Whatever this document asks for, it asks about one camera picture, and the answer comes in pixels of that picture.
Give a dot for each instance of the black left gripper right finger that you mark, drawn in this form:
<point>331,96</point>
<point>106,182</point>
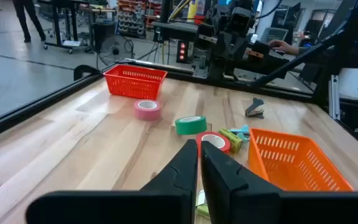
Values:
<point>244,205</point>

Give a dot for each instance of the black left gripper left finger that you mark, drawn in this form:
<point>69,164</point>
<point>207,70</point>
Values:
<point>166,205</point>

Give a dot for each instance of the red tape roll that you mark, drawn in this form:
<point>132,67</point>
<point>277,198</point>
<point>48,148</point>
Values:
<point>225,143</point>

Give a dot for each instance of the green tape roll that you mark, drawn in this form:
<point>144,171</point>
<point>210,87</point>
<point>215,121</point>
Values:
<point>191,127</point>

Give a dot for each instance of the pink tape roll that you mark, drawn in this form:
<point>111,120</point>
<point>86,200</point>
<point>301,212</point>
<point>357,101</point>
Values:
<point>146,114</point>

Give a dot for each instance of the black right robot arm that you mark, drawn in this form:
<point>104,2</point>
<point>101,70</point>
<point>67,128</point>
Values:
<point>272,67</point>

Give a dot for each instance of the person's forearm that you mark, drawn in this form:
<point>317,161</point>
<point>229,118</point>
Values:
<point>304,50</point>

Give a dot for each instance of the device with red lights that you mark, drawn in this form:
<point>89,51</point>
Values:
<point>182,51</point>

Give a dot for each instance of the yellow bottle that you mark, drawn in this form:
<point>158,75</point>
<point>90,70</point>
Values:
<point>193,9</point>

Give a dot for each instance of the grey monitor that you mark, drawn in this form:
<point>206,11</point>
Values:
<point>273,34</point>

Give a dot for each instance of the person's hand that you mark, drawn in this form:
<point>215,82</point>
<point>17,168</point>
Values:
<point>280,46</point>

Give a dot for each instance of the orange plastic basket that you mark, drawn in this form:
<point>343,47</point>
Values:
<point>291,177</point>

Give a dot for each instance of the shelf with parts bins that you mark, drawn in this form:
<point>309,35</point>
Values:
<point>135,18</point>

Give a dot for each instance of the red plastic basket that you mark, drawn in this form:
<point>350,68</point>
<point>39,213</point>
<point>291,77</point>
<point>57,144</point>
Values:
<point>135,87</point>

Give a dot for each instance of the black floor fan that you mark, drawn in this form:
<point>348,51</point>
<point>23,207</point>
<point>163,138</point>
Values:
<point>115,49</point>

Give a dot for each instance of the silver aluminium profile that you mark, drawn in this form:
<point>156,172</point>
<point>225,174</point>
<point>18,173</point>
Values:
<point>334,96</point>

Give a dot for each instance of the black box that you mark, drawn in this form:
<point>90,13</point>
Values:
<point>104,34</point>

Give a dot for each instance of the black rolling cart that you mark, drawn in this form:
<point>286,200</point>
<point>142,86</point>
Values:
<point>67,25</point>

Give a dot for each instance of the person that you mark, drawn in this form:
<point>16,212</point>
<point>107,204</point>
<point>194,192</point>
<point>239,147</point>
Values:
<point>26,18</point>

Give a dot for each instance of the black frame bracket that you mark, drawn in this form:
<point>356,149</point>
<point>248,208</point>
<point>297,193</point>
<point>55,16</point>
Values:
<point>84,70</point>

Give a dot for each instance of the black aluminium table frame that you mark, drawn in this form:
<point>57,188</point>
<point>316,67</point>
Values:
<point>42,102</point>

